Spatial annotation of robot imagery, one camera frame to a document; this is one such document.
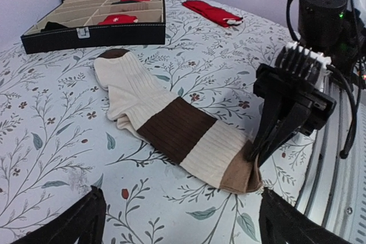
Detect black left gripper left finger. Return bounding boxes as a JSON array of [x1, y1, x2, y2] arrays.
[[13, 186, 106, 244]]

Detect black sock in box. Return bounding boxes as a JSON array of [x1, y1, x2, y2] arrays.
[[41, 22, 68, 32]]

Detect aluminium table edge rail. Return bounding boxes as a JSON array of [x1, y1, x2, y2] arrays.
[[296, 77, 365, 243]]

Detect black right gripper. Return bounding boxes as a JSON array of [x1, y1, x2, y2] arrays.
[[247, 63, 336, 166]]

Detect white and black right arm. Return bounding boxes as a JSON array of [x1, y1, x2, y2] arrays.
[[245, 0, 365, 165]]

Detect red rolled sock front compartment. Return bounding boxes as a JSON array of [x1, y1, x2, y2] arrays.
[[98, 14, 138, 25]]

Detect cream and brown striped sock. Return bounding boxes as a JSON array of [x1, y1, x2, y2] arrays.
[[94, 49, 262, 194]]

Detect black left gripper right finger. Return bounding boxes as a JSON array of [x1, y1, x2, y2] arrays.
[[259, 188, 349, 244]]

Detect floral patterned table mat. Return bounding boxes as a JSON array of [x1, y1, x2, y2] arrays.
[[0, 0, 327, 244]]

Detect red folded sock on table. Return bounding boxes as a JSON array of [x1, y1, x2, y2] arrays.
[[182, 0, 244, 27]]

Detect black compartment storage box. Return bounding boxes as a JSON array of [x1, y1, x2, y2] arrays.
[[21, 0, 166, 54]]

